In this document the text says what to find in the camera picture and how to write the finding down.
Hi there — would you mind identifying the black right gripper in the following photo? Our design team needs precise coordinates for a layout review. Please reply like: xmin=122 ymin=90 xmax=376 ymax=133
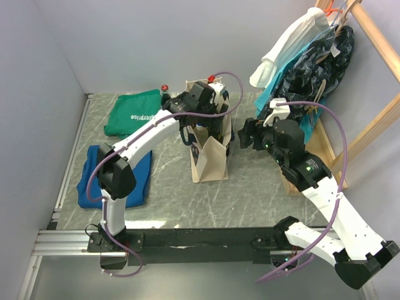
xmin=237 ymin=117 xmax=287 ymax=166

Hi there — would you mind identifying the red cap cola bottle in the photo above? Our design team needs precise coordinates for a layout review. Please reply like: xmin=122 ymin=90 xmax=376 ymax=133
xmin=161 ymin=84 xmax=171 ymax=106

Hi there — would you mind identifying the dark patterned hanging shirt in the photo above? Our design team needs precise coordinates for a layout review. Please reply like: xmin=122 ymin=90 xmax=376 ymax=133
xmin=255 ymin=26 xmax=355 ymax=119

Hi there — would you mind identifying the aluminium frame rail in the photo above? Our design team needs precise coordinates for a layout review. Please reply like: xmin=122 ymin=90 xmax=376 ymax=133
xmin=17 ymin=93 xmax=126 ymax=300

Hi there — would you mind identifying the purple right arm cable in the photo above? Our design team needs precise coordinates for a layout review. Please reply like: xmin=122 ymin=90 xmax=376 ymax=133
xmin=254 ymin=99 xmax=348 ymax=284

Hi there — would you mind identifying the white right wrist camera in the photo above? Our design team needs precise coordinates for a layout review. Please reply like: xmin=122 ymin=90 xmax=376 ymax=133
xmin=263 ymin=98 xmax=290 ymax=127

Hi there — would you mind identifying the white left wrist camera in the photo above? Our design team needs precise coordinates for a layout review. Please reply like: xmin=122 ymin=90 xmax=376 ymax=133
xmin=207 ymin=75 xmax=226 ymax=98

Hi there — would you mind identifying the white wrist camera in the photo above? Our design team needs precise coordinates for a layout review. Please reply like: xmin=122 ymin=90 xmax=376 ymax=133
xmin=207 ymin=75 xmax=226 ymax=98
xmin=263 ymin=98 xmax=290 ymax=127

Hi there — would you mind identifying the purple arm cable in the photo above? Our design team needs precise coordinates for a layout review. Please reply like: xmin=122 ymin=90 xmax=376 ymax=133
xmin=254 ymin=99 xmax=348 ymax=284
xmin=86 ymin=70 xmax=244 ymax=278

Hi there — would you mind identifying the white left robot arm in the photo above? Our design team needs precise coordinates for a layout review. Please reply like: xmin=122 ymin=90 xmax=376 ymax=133
xmin=95 ymin=79 xmax=232 ymax=251

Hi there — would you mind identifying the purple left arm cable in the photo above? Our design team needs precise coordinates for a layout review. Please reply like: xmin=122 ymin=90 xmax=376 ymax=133
xmin=86 ymin=70 xmax=244 ymax=278

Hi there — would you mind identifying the white hanging shirt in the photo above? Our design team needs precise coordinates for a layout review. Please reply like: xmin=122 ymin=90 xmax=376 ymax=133
xmin=249 ymin=7 xmax=329 ymax=88

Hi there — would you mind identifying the teal hanging shirt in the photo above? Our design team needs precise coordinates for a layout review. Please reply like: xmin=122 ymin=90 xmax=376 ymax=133
xmin=255 ymin=44 xmax=322 ymax=144

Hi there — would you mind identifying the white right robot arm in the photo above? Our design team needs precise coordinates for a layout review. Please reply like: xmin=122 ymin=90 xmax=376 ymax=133
xmin=237 ymin=118 xmax=399 ymax=289

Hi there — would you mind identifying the folded blue cloth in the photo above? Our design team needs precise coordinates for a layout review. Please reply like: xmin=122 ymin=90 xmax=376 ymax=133
xmin=76 ymin=145 xmax=153 ymax=209

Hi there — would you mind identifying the blue cap water bottle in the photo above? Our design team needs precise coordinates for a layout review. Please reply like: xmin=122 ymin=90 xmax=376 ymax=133
xmin=194 ymin=124 xmax=209 ymax=146

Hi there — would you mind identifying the orange plastic hanger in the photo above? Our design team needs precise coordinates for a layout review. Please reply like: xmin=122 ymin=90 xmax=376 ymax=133
xmin=324 ymin=0 xmax=341 ymax=17

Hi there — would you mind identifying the beige canvas tote bag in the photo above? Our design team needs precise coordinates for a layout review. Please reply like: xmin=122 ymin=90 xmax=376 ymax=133
xmin=179 ymin=77 xmax=236 ymax=184

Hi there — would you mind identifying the wooden clothes rack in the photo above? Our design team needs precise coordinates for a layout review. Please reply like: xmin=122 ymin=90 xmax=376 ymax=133
xmin=271 ymin=0 xmax=400 ymax=196

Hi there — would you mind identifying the folded green t-shirt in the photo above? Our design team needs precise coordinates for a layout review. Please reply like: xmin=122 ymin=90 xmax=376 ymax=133
xmin=104 ymin=89 xmax=161 ymax=139

